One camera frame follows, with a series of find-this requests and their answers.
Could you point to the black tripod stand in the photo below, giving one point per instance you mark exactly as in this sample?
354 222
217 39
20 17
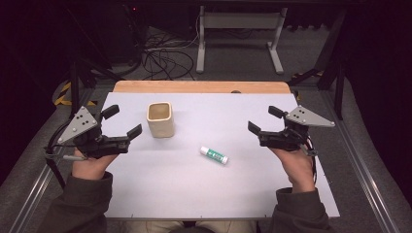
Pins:
85 76

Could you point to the person's right hand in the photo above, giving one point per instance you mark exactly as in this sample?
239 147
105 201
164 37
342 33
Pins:
296 170

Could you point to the white green glue stick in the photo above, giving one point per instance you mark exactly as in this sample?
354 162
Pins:
213 155

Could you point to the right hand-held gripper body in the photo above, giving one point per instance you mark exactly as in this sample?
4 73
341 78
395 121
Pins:
293 131

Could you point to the white table mat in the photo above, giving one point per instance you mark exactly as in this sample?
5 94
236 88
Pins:
200 181

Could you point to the person's left hand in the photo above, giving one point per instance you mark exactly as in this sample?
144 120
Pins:
90 166

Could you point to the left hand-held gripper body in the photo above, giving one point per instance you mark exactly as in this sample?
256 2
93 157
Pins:
85 134

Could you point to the grey metal stand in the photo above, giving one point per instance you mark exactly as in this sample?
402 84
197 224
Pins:
239 22

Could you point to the black metal stand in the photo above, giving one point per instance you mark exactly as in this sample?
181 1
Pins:
330 69

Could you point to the cream square cup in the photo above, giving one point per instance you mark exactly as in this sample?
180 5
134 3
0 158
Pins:
160 119

